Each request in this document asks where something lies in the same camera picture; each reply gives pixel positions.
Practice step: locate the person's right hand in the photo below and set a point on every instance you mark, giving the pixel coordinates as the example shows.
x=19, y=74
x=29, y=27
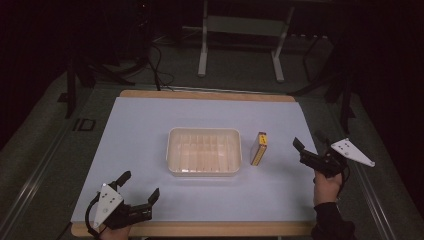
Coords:
x=327, y=188

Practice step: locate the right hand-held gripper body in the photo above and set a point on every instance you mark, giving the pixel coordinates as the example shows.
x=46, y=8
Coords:
x=328, y=160

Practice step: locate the black tripod stand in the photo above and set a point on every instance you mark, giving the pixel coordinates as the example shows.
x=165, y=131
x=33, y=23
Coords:
x=333, y=80
x=96, y=56

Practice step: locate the pale blue table mat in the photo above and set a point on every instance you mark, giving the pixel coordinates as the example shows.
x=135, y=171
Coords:
x=186, y=196

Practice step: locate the white plastic tray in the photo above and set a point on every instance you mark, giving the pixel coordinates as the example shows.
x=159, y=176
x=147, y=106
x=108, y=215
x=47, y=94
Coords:
x=203, y=151

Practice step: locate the yellow small box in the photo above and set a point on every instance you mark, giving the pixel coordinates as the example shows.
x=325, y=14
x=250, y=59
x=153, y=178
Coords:
x=259, y=149

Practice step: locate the person's left hand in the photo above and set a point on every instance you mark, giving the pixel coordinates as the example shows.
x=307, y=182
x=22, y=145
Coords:
x=115, y=234

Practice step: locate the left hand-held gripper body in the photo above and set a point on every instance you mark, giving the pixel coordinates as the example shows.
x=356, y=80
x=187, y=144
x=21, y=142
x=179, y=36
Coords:
x=115, y=210

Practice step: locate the white metal stand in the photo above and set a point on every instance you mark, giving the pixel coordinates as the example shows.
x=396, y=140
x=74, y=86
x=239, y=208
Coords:
x=245, y=36

